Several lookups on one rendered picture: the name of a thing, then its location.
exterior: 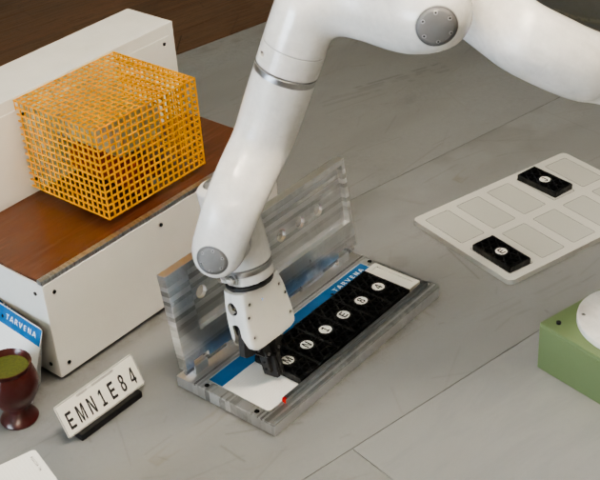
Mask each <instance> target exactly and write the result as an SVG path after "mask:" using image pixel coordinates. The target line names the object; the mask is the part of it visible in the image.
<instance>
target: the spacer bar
mask: <svg viewBox="0 0 600 480"><path fill-rule="evenodd" d="M365 271H367V272H369V273H372V274H374V275H376V276H379V277H381V278H384V279H386V280H388V281H391V282H392V283H395V284H397V285H399V286H402V287H404V288H407V289H409V290H410V292H411V291H412V290H413V289H414V288H416V287H417V286H418V285H419V284H420V281H419V280H416V279H414V278H411V277H409V276H407V275H405V274H403V273H400V272H398V271H395V270H391V269H389V268H386V267H384V266H381V265H379V264H377V263H374V264H373V265H371V266H370V267H369V268H367V269H366V270H365Z"/></svg>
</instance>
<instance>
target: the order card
mask: <svg viewBox="0 0 600 480"><path fill-rule="evenodd" d="M144 384H145V381H144V379H143V377H142V375H141V373H140V371H139V369H138V368H137V366H136V364H135V362H134V359H133V357H132V355H131V354H129V355H127V356H126V357H125V358H123V359H122V360H120V361H119V362H118V363H116V364H115V365H113V366H112V367H110V368H109V369H108V370H106V371H104V372H103V373H102V374H100V375H99V376H97V377H96V378H94V379H93V380H92V381H90V382H89V383H88V384H87V385H86V386H84V387H83V388H81V389H80V390H78V391H77V392H75V393H74V394H72V395H71V396H70V397H68V398H67V399H65V400H64V401H62V402H61V403H60V404H58V405H57V406H55V407H54V408H53V409H54V411H55V413H56V415H57V417H58V419H59V421H60V423H61V425H62V427H63V429H64V431H65V433H66V434H67V436H68V438H72V436H74V435H75V434H76V433H78V432H79V431H80V430H82V429H83V428H85V427H86V426H88V425H89V424H90V423H92V422H93V421H94V420H96V419H97V418H98V417H100V416H101V415H103V414H104V413H105V412H107V411H108V410H110V409H111V408H112V407H114V406H115V405H117V404H118V403H119V402H121V401H122V400H123V399H125V398H126V397H127V396H129V395H130V394H131V393H133V392H134V391H136V390H137V389H139V388H140V387H141V386H143V385H144Z"/></svg>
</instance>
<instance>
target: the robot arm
mask: <svg viewBox="0 0 600 480"><path fill-rule="evenodd" d="M336 37H348V38H351V39H355V40H359V41H362V42H366V43H369V44H372V45H374V46H376V47H379V48H382V49H385V50H391V51H395V52H400V53H405V54H429V53H436V52H439V51H443V50H448V49H450V48H452V47H453V46H455V45H457V44H458V43H459V42H460V41H461V40H462V39H464V40H465V41H466V42H467V43H469V44H470V45H471V46H473V47H474V48H475V49H476V50H478V51H479V52H480V53H482V54H483V55H484V56H486V57H487V58H488V59H489V60H491V62H492V63H494V64H495V65H497V66H498V67H500V68H501V69H503V70H505V71H507V72H508V73H510V74H512V75H514V76H516V77H518V78H520V79H522V80H524V81H526V82H528V83H530V84H532V85H534V86H536V87H538V88H540V89H542V90H546V91H548V92H551V93H553V94H556V95H558V96H561V97H564V98H567V99H569V100H573V101H577V102H585V103H593V104H597V105H600V32H599V31H597V30H593V29H591V28H589V27H586V26H584V25H582V24H580V23H578V22H576V21H574V20H572V19H570V18H568V17H567V16H565V15H563V14H561V13H558V12H556V11H554V10H551V9H550V8H548V7H546V6H544V5H542V4H541V3H539V2H537V1H536V0H274V1H273V4H272V7H271V10H270V15H269V18H268V21H267V24H266V26H265V30H264V33H263V36H262V39H261V42H260V45H259V49H258V52H257V54H256V57H255V60H254V63H253V67H252V70H251V73H250V78H249V82H248V84H247V87H246V91H245V94H244V97H243V100H242V104H241V107H240V111H239V113H238V117H237V120H236V123H235V126H234V129H233V132H232V134H231V136H230V140H229V142H228V144H227V145H226V147H225V149H224V151H223V154H222V156H221V158H220V160H219V162H218V165H217V167H216V169H215V172H214V174H213V176H212V178H209V179H208V180H206V181H204V182H203V183H202V184H201V185H200V186H199V187H198V188H197V191H196V195H197V198H198V202H199V205H200V209H201V211H200V214H199V218H198V221H197V225H196V229H195V232H194V235H193V239H192V246H191V252H192V258H193V262H194V264H195V266H196V268H198V269H199V270H200V271H201V272H202V273H203V274H205V275H207V276H209V277H212V278H220V279H221V282H222V283H225V285H226V288H225V289H224V293H225V305H226V312H227V317H228V322H229V327H230V333H231V337H232V339H233V342H234V344H235V345H236V346H239V352H240V356H241V357H244V358H249V357H251V356H253V355H254V354H256V355H259V357H260V360H261V364H262V368H263V371H264V373H265V374H266V375H270V376H273V377H277V378H278V377H279V376H280V375H281V374H283V373H284V372H285V370H284V366H283V362H282V358H281V354H280V349H282V342H281V339H282V336H283V333H284V331H285V330H287V329H288V328H289V327H290V326H291V325H292V323H293V322H294V313H293V309H292V306H291V303H290V299H289V296H288V293H287V290H286V288H285V285H284V283H283V281H282V279H281V277H280V275H279V273H278V272H277V270H276V269H275V268H274V264H273V260H272V256H271V252H270V245H269V242H268V238H267V235H266V231H265V227H264V223H263V219H262V216H261V213H262V211H263V208H264V207H265V205H266V203H267V201H268V198H269V196H270V193H271V191H272V189H273V186H274V184H275V182H276V180H277V178H278V176H279V174H280V172H281V170H282V168H283V167H284V165H285V163H286V161H287V159H288V157H289V155H290V151H291V149H292V146H293V144H294V142H295V139H296V137H297V134H298V131H299V130H300V127H301V124H302V122H303V119H304V116H305V113H306V111H307V108H308V105H309V102H310V99H311V96H312V93H313V90H314V87H315V85H316V82H317V79H318V76H319V73H320V70H321V68H322V66H323V63H324V60H325V57H326V54H327V51H328V49H329V46H330V42H331V41H332V40H333V39H334V38H336ZM576 322H577V326H578V329H579V330H580V331H581V333H582V334H583V336H584V337H585V338H586V339H587V340H588V341H589V342H590V343H592V344H593V345H594V346H595V347H596V348H598V349H600V290H599V291H596V292H594V293H592V294H590V295H589V296H587V297H586V298H585V299H584V300H583V301H582V302H581V304H580V305H579V307H578V310H577V314H576Z"/></svg>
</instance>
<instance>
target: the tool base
mask: <svg viewBox="0 0 600 480"><path fill-rule="evenodd" d="M353 250H354V248H352V249H348V250H341V251H340V252H339V253H338V255H339V258H338V259H337V260H335V261H334V262H333V263H331V264H330V265H329V266H327V267H326V268H325V269H323V272H324V275H323V276H322V277H321V278H319V279H318V280H317V281H315V282H314V283H313V284H311V285H310V286H309V287H307V288H306V289H305V290H303V291H302V292H300V290H301V289H300V288H299V289H297V290H296V291H294V292H293V293H292V294H290V295H289V299H290V303H291V306H292V309H293V313H296V312H297V311H298V310H300V309H301V308H303V307H304V306H305V305H306V304H308V302H309V301H311V300H312V299H313V298H315V297H316V296H317V295H318V294H320V293H321V292H322V291H324V290H325V289H327V288H328V287H329V286H331V285H332V284H333V283H334V282H336V281H337V280H338V279H340V278H341V277H342V276H344V275H345V274H346V273H347V272H349V271H350V270H352V269H353V268H354V267H356V266H357V265H358V264H364V265H367V266H369V267H370V266H371V265H373V264H374V263H376V262H374V261H372V262H371V263H368V260H369V259H367V258H366V256H364V255H357V254H355V253H352V251H353ZM438 297H439V286H438V285H435V284H433V283H428V285H427V286H426V287H425V288H424V289H423V290H421V291H420V292H419V293H418V294H417V295H415V296H414V297H413V298H412V299H411V300H410V301H409V302H408V303H407V304H406V305H405V306H403V307H402V308H401V309H400V310H398V311H397V312H396V313H395V314H394V315H392V316H391V317H390V318H389V319H388V320H386V321H385V322H384V323H383V324H382V325H380V326H379V327H378V328H377V329H376V330H374V331H373V332H372V333H371V334H369V335H368V336H367V337H366V338H365V339H363V340H362V341H361V342H360V343H359V344H357V345H356V346H355V347H354V348H353V349H351V350H350V351H349V352H348V353H346V354H345V355H344V356H343V357H342V358H340V359H339V360H338V361H337V362H336V363H335V364H333V365H332V366H331V367H330V368H329V369H327V370H326V371H325V372H324V373H322V374H321V375H320V376H319V377H318V378H316V379H315V380H314V381H313V382H312V383H310V384H309V385H308V386H307V387H306V388H304V389H303V390H302V391H301V392H299V393H298V394H297V395H296V396H295V397H293V398H292V399H291V400H290V401H289V402H288V403H287V404H285V403H283V401H282V402H281V403H280V404H279V405H278V406H276V407H275V408H274V409H273V410H271V411H267V410H263V409H261V408H260V407H258V406H256V405H254V404H252V403H251V402H249V401H247V400H245V399H243V398H241V397H239V396H237V395H235V394H233V393H231V392H230V391H228V390H225V389H223V388H221V387H219V386H217V385H215V384H213V383H212V382H210V378H211V377H212V376H213V375H214V374H215V373H217V372H218V371H220V370H221V369H222V368H224V367H225V366H226V365H227V364H229V363H230V362H231V361H232V360H234V359H235V358H236V357H238V356H239V355H240V352H239V346H236V345H235V344H234V343H233V344H232V345H230V346H229V347H228V348H225V346H226V345H227V344H226V343H225V344H224V345H223V346H221V347H220V348H219V349H217V350H216V351H214V352H213V353H212V354H205V355H201V356H199V357H198V358H197V359H195V360H194V365H195V366H194V367H193V368H191V369H190V370H188V371H185V370H183V371H182V372H180V373H179V374H178V375H177V376H176V377H177V383H178V386H180V387H182V388H184V389H186V390H188V391H190V392H192V393H194V394H196V395H198V396H200V397H202V398H204V399H205V400H207V401H209V402H211V403H212V404H214V405H216V406H218V407H220V408H221V409H223V410H226V411H228V412H230V413H232V414H234V415H236V416H238V417H239V418H241V419H243V420H245V421H247V422H249V423H251V424H253V425H254V426H255V427H257V428H259V429H261V430H264V431H266V432H268V433H270V434H271V435H273V436H276V435H277V434H278V433H279V432H280V431H282V430H283V429H284V428H285V427H286V426H288V425H289V424H290V423H291V422H292V421H293V420H295V419H296V418H297V417H298V416H299V415H301V414H302V413H303V412H304V411H305V410H307V409H308V408H309V407H310V406H311V405H312V404H314V403H315V402H316V401H317V400H318V399H319V398H321V397H322V396H323V395H324V394H325V393H326V392H328V391H329V390H330V389H331V388H332V387H334V386H335V385H336V384H337V383H338V382H339V381H341V380H342V379H343V378H344V377H345V376H347V375H348V374H349V373H350V372H351V371H352V370H354V369H355V368H356V367H357V366H358V365H360V364H361V363H362V362H363V361H364V360H365V359H367V358H368V357H369V356H370V355H371V354H372V353H374V352H375V351H376V350H377V349H378V348H380V347H381V346H382V345H383V344H384V343H385V342H387V341H388V340H389V339H390V338H391V337H392V336H393V335H394V334H395V333H396V332H398V331H400V329H402V328H403V327H404V326H406V325H407V324H408V322H409V321H410V320H412V319H413V318H414V317H415V316H416V315H417V314H419V313H420V312H421V311H422V310H423V309H425V308H426V307H427V306H428V305H429V304H431V303H432V302H433V301H434V300H435V299H436V298H438ZM205 384H210V386H209V387H205ZM255 410H260V411H259V412H258V413H255V412H254V411H255Z"/></svg>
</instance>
